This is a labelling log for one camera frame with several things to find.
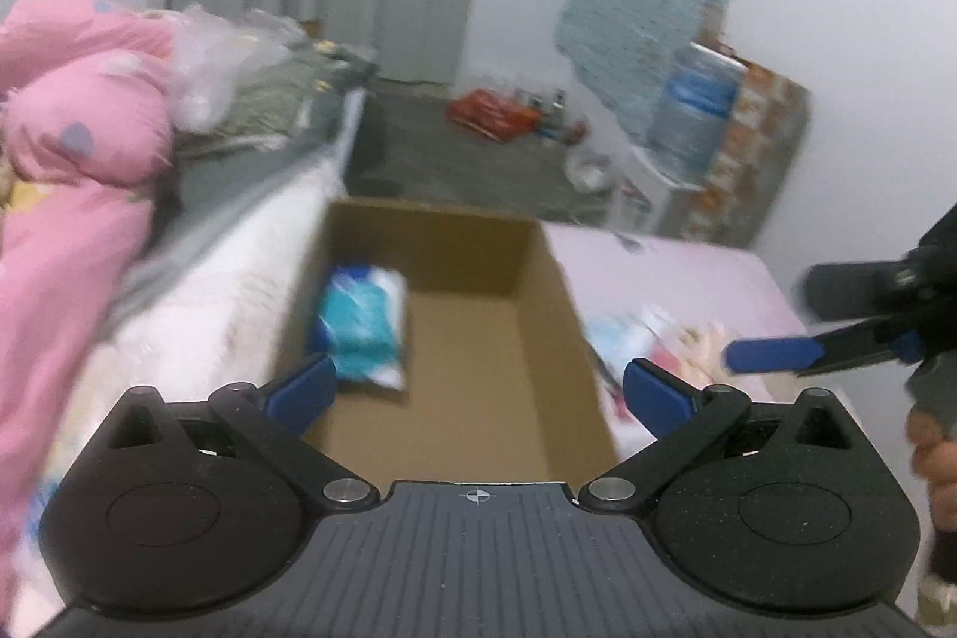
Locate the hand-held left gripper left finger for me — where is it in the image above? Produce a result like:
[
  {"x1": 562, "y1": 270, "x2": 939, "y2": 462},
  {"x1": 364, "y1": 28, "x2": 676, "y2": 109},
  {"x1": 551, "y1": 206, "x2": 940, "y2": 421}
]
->
[{"x1": 97, "y1": 352, "x2": 379, "y2": 512}]

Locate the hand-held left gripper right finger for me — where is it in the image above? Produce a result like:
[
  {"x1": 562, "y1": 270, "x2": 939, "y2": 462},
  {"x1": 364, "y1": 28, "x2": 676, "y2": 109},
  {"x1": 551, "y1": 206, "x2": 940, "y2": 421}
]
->
[{"x1": 577, "y1": 356, "x2": 861, "y2": 515}]

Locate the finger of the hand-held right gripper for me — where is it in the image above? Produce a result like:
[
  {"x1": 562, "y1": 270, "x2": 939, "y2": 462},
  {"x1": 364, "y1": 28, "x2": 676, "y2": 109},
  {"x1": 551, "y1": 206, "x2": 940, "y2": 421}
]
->
[
  {"x1": 722, "y1": 316, "x2": 924, "y2": 379},
  {"x1": 800, "y1": 259, "x2": 917, "y2": 323}
]

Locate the pale pink printed packet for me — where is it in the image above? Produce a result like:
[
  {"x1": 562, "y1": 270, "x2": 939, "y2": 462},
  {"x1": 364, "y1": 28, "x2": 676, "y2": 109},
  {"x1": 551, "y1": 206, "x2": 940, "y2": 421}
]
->
[{"x1": 650, "y1": 320, "x2": 730, "y2": 396}]

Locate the white blue soft packet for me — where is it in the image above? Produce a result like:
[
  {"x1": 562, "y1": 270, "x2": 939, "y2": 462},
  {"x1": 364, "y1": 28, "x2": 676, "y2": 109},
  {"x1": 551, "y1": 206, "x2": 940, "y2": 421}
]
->
[{"x1": 584, "y1": 303, "x2": 678, "y2": 385}]

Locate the brown cardboard box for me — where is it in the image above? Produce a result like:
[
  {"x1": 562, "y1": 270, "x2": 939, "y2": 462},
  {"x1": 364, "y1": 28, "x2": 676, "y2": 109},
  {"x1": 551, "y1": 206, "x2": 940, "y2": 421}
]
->
[{"x1": 275, "y1": 197, "x2": 623, "y2": 484}]

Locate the person's right hand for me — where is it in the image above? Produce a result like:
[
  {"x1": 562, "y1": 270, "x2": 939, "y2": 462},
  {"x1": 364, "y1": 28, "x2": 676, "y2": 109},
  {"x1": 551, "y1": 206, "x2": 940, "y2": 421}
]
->
[{"x1": 904, "y1": 405, "x2": 957, "y2": 538}]

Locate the blue white tissue pack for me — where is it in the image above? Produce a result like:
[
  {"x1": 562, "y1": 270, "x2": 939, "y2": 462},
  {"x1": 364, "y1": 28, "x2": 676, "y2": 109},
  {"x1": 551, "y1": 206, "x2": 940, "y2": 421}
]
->
[{"x1": 310, "y1": 264, "x2": 411, "y2": 392}]

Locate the orange printed carton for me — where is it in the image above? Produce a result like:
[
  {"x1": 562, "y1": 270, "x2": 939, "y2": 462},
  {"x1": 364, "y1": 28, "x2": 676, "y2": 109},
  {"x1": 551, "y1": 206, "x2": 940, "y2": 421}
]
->
[{"x1": 673, "y1": 2, "x2": 812, "y2": 249}]

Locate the large blue water jug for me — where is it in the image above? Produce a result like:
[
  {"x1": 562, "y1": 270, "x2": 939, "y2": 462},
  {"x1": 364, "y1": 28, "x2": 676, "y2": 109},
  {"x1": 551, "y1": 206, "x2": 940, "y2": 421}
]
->
[{"x1": 644, "y1": 41, "x2": 747, "y2": 187}]

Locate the metal bowl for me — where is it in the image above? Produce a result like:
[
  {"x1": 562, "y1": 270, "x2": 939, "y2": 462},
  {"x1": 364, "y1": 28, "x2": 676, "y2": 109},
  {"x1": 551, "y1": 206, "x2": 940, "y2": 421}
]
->
[{"x1": 564, "y1": 148, "x2": 615, "y2": 194}]

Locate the grey green cloth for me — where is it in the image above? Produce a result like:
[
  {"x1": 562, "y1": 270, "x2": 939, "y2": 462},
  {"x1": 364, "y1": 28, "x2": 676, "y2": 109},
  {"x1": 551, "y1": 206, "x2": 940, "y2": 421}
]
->
[{"x1": 175, "y1": 38, "x2": 379, "y2": 157}]

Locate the pink quilt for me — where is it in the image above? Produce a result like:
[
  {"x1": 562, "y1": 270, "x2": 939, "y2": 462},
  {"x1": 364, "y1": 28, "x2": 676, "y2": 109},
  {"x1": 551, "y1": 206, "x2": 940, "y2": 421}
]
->
[{"x1": 0, "y1": 0, "x2": 181, "y2": 609}]

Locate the red plastic bag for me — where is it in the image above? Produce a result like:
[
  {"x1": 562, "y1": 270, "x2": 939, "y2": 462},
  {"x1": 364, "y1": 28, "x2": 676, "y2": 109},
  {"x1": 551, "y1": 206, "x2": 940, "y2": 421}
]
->
[{"x1": 446, "y1": 88, "x2": 541, "y2": 144}]

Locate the clear plastic bag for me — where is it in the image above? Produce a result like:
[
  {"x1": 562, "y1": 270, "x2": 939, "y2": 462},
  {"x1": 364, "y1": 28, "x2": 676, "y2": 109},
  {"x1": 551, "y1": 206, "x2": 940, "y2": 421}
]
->
[{"x1": 160, "y1": 2, "x2": 307, "y2": 135}]

